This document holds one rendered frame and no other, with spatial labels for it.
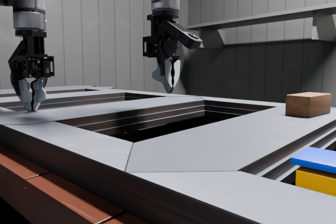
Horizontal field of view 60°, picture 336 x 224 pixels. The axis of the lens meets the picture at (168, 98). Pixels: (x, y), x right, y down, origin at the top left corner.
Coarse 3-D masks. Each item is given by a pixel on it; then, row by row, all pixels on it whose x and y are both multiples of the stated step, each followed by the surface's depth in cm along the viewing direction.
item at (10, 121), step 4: (0, 116) 68; (4, 116) 68; (0, 120) 63; (4, 120) 63; (8, 120) 63; (12, 120) 63; (16, 120) 63; (20, 120) 63; (0, 124) 59; (4, 124) 59
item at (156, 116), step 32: (0, 96) 126; (96, 96) 123; (128, 96) 133; (160, 96) 119; (192, 96) 115; (0, 128) 60; (96, 128) 71; (128, 128) 77; (320, 128) 57; (32, 160) 50; (64, 160) 42; (288, 160) 43; (96, 192) 37; (128, 192) 33; (160, 192) 29
